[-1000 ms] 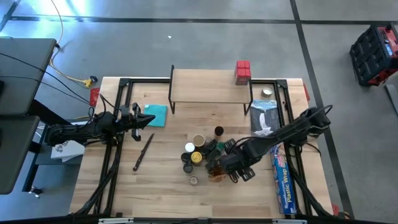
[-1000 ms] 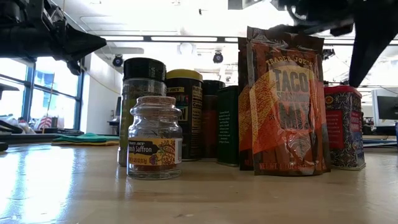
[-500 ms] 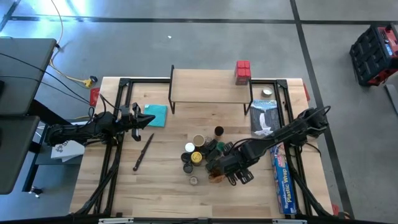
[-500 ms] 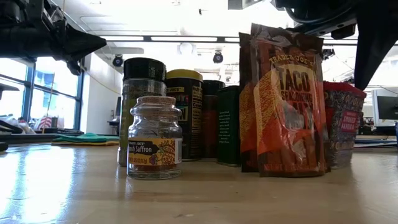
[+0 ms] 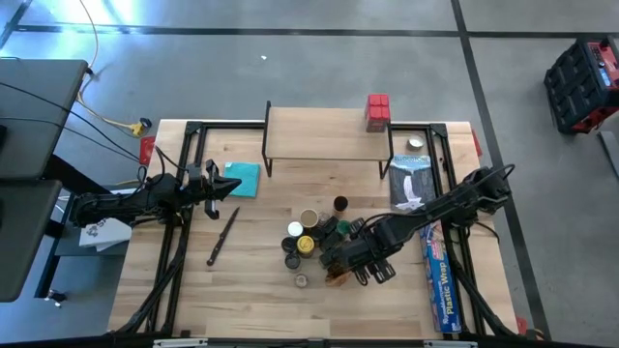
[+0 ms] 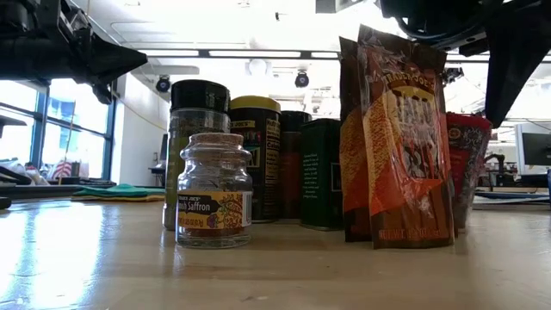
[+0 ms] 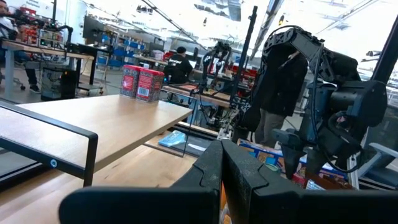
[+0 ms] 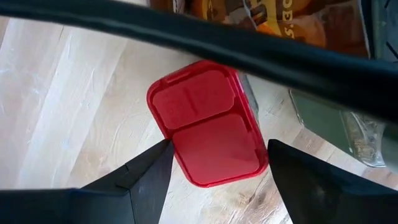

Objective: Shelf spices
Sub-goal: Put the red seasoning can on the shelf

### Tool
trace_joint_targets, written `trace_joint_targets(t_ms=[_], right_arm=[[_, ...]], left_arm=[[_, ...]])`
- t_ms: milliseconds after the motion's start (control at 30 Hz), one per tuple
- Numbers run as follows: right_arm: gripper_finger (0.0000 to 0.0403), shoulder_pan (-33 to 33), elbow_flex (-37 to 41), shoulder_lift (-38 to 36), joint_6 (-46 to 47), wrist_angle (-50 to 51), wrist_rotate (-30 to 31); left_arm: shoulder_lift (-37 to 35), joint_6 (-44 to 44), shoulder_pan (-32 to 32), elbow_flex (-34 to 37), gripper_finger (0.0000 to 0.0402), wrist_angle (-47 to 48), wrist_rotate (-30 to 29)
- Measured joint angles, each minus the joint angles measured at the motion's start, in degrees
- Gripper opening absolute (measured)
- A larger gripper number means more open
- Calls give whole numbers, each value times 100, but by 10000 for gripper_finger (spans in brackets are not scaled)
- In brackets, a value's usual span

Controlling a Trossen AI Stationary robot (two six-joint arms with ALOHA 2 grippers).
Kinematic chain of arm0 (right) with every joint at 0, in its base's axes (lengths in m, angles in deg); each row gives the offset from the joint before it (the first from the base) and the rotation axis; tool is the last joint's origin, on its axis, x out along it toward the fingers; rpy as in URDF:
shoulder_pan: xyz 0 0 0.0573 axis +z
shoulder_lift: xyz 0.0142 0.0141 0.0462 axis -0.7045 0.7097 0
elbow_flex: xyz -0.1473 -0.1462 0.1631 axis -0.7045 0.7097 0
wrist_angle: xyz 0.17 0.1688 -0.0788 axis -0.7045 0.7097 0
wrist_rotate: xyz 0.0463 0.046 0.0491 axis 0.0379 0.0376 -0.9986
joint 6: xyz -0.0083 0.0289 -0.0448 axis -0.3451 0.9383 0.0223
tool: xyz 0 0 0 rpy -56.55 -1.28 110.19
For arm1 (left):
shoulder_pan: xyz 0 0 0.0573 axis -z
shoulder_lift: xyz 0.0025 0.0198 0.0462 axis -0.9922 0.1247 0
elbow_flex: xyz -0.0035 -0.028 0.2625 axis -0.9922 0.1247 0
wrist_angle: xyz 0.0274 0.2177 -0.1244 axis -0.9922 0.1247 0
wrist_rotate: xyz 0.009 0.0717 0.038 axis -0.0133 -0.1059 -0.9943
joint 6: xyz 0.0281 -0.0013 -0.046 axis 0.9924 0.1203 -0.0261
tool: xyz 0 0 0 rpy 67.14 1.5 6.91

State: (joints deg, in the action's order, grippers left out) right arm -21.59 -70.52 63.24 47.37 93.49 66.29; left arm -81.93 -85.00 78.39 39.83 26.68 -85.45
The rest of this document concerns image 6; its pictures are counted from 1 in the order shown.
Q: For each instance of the large window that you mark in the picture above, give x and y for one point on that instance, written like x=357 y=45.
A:
x=77 y=112

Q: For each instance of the ceiling light strip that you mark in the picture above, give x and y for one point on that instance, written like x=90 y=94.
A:
x=254 y=53
x=172 y=53

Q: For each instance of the dark green spice tin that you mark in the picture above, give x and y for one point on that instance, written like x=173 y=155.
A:
x=320 y=172

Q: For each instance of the black aluminium table frame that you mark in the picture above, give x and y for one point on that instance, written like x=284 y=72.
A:
x=39 y=191

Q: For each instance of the black ceiling camera cluster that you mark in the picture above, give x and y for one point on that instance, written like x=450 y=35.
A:
x=453 y=74

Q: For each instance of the black lid green herb jar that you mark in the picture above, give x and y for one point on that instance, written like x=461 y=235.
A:
x=198 y=116

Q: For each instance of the blue plastic wrap box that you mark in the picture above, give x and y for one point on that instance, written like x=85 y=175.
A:
x=549 y=189

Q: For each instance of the teal cloth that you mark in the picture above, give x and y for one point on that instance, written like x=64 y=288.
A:
x=120 y=191

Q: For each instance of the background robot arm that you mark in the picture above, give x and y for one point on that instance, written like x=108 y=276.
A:
x=499 y=159

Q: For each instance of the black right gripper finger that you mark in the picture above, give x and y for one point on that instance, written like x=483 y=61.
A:
x=516 y=56

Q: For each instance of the computer monitor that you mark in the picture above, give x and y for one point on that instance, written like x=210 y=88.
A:
x=536 y=148

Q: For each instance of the black lid red label jar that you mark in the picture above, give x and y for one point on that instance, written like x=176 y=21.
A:
x=293 y=172

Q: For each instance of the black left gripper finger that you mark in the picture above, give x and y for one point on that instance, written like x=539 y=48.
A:
x=107 y=79
x=112 y=56

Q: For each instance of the red spice tin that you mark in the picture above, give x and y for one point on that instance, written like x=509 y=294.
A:
x=467 y=163

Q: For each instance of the round white ceiling speaker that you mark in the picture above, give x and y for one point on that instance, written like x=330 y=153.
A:
x=257 y=67

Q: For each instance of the cork lid saffron jar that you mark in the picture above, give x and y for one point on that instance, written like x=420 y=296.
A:
x=214 y=189

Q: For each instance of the white shopping bag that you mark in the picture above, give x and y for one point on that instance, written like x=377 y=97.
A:
x=64 y=170

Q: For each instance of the yellow lid spice jar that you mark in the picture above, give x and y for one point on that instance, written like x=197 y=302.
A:
x=258 y=142

